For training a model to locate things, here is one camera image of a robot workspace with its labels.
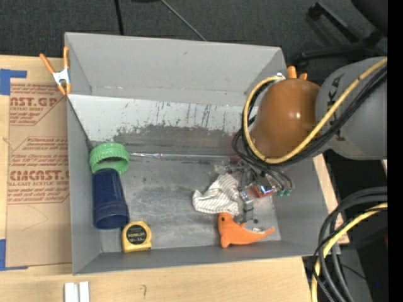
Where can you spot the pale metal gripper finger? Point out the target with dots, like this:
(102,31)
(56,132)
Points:
(248,207)
(257,230)

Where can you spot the orange plush toy animal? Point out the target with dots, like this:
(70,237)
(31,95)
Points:
(233,233)

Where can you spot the yellow tape measure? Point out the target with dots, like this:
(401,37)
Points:
(136,236)

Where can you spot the white striped cloth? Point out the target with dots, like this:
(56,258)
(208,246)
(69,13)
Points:
(215,198)

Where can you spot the dark blue plastic cup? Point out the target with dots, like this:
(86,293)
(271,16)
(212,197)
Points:
(109,200)

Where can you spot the grey metal bin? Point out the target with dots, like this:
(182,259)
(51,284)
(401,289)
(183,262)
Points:
(170,181)

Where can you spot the brown cardboard board red print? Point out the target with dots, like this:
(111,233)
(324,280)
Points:
(34,200)

